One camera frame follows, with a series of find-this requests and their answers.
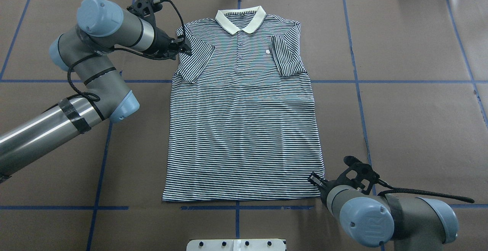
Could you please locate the black braided cable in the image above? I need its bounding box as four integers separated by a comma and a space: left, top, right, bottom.
67, 0, 185, 103
376, 180, 475, 204

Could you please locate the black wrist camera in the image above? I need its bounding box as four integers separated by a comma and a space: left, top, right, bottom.
127, 0, 163, 27
337, 156, 380, 195

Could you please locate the black braided right cable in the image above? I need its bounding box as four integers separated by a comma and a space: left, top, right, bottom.
376, 180, 475, 204

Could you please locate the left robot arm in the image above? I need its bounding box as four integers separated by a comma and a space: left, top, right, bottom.
0, 0, 192, 183

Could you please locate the navy white striped polo shirt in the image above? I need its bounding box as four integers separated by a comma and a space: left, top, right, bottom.
162, 6, 324, 202

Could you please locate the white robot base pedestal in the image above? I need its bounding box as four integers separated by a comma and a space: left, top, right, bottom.
186, 238, 287, 251

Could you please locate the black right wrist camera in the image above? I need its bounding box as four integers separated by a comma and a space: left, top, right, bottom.
337, 156, 380, 195

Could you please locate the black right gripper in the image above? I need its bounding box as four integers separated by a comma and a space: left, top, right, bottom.
307, 172, 332, 200

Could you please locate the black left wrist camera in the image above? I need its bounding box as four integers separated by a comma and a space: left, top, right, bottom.
127, 0, 163, 27

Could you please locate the black braided left cable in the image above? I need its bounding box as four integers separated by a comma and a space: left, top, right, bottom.
67, 0, 185, 103

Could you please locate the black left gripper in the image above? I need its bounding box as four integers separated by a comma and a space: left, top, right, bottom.
152, 28, 193, 59

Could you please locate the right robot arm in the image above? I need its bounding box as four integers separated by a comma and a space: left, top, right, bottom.
308, 173, 459, 251

